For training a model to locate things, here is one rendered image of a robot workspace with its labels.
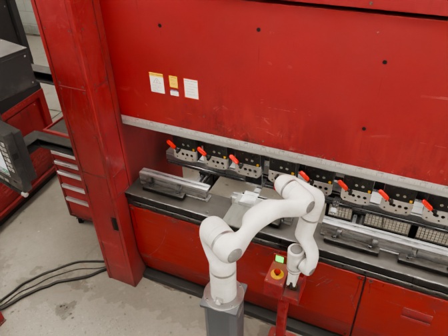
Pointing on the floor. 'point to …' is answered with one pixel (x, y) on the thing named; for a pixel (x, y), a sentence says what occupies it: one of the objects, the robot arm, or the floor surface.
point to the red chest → (69, 176)
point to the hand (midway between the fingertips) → (293, 285)
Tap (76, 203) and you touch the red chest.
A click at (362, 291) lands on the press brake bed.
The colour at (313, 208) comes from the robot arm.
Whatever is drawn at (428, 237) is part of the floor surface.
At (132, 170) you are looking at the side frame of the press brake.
